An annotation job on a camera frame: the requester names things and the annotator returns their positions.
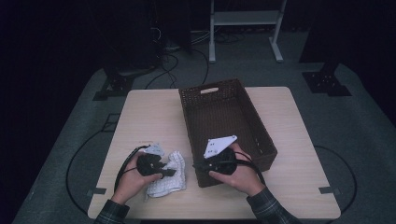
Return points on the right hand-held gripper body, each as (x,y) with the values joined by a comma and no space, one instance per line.
(222,161)

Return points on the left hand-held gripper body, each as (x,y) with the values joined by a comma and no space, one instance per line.
(148,165)

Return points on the white knitted cloth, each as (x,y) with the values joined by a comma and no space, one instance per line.
(169,186)

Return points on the brown woven basket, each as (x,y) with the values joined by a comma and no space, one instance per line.
(227,115)

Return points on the person's right hand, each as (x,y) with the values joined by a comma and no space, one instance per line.
(243,180)

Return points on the person's left hand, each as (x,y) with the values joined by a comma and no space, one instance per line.
(130,186)

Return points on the grey tape strip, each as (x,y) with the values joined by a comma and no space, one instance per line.
(328,190)
(97,191)

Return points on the black stand base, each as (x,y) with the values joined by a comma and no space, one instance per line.
(120,84)
(325,82)

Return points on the white metal stand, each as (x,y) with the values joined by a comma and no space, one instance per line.
(246,17)

